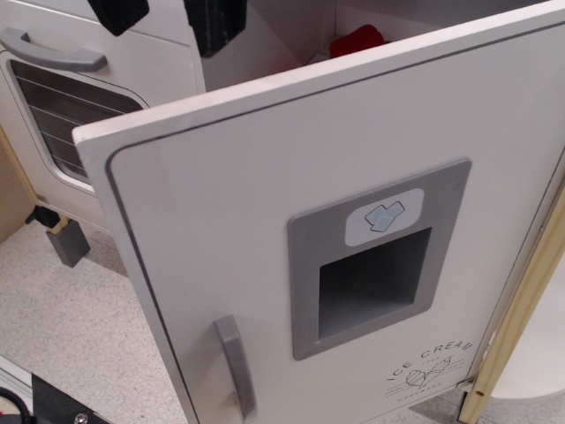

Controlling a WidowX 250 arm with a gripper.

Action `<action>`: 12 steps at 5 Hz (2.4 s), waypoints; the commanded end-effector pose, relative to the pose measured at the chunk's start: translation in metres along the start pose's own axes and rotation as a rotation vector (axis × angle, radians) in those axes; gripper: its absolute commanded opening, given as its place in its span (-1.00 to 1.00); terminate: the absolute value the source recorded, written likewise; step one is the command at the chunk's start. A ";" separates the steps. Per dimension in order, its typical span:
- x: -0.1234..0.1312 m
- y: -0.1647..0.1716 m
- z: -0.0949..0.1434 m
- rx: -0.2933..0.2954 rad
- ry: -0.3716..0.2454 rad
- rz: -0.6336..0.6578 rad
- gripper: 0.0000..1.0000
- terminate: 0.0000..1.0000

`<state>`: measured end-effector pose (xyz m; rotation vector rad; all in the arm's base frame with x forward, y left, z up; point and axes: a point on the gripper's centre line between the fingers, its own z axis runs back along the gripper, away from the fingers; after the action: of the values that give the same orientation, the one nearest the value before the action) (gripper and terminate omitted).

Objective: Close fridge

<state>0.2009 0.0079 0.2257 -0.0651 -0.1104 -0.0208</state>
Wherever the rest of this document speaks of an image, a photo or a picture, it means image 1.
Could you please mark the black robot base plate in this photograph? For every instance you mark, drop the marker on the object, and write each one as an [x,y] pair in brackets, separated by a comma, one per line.
[33,400]

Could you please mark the white toy fridge door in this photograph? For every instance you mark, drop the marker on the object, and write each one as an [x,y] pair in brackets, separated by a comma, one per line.
[198,193]

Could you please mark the grey fridge door handle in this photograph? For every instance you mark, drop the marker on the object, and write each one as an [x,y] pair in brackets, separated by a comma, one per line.
[234,352]

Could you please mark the grey ice dispenser panel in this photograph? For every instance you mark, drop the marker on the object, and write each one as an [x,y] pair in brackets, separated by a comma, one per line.
[373,260]

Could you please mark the white toy oven door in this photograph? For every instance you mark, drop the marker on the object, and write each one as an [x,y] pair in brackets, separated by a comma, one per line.
[152,63]

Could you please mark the grey oven door handle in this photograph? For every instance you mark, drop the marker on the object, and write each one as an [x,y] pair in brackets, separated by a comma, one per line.
[18,43]

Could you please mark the light wooden corner post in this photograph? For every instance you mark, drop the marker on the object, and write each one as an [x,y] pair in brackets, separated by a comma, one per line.
[535,278]

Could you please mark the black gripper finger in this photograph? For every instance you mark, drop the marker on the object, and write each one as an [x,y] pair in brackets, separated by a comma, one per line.
[117,16]
[215,23]

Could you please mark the red object inside fridge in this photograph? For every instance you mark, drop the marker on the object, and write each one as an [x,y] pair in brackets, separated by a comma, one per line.
[364,37]

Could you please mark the grey kitchen leg block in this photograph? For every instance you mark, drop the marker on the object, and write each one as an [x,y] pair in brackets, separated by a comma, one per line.
[70,244]

